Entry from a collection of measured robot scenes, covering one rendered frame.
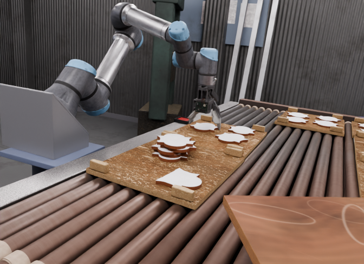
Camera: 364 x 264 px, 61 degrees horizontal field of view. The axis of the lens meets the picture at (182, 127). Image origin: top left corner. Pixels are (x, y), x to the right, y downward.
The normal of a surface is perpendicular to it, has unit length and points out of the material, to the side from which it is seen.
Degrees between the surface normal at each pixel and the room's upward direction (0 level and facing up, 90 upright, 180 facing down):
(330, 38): 90
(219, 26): 90
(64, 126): 90
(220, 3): 90
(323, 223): 0
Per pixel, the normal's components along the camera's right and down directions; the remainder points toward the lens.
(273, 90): -0.37, 0.21
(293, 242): 0.08, -0.96
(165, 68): -0.08, 0.23
